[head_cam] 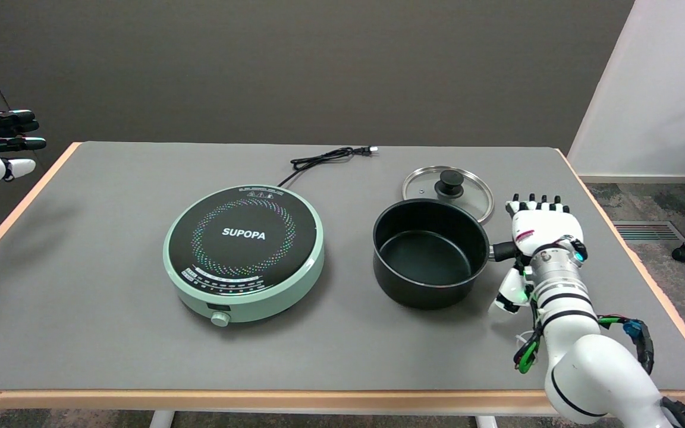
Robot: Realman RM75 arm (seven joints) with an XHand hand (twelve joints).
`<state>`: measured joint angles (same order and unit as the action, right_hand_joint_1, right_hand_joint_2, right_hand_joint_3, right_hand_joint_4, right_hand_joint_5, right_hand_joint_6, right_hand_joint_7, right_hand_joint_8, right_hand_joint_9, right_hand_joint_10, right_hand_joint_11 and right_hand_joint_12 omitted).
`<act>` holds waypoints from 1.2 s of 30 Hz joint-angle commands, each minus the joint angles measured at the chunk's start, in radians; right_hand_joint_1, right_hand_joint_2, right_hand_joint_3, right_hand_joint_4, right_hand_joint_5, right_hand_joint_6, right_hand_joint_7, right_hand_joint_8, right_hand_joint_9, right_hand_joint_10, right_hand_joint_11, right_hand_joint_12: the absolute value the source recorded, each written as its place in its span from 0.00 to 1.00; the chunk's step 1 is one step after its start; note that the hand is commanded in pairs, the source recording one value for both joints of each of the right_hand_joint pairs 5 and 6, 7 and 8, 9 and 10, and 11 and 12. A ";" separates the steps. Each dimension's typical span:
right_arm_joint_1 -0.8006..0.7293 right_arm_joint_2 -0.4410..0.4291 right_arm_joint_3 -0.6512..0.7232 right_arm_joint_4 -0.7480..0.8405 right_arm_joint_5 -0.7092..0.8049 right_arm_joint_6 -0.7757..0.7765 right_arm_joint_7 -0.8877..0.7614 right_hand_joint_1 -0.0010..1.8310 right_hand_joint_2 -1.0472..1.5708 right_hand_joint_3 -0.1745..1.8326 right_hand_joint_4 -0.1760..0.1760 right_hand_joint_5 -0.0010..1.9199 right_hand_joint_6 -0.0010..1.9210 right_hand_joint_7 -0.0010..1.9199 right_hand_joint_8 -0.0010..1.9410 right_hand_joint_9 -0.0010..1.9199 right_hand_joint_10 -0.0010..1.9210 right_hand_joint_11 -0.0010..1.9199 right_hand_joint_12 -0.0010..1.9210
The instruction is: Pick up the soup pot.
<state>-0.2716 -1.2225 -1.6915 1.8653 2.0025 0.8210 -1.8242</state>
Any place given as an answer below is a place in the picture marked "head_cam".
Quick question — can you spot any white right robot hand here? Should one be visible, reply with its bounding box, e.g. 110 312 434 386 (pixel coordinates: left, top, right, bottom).
488 193 587 314

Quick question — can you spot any black soup pot with handle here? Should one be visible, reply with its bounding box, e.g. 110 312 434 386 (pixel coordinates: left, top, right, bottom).
372 199 521 310

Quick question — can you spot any glass lid with black knob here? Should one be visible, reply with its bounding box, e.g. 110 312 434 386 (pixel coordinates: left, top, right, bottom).
402 166 494 224

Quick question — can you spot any metal floor vent grille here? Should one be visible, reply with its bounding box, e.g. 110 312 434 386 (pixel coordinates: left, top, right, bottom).
611 221 685 242

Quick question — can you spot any grey table mat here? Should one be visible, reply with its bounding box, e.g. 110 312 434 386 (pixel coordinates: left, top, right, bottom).
0 141 685 391

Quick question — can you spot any green round induction cooker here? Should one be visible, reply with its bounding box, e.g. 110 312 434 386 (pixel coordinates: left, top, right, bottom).
163 185 325 328

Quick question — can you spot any black green cable bundle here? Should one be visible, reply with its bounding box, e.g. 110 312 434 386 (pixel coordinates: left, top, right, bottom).
512 297 656 375

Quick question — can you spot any black power cord with plug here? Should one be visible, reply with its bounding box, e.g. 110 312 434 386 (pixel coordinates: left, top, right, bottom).
277 146 378 188

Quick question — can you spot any black corrugated cable conduit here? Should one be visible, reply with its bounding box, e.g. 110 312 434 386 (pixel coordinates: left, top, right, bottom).
661 396 685 428

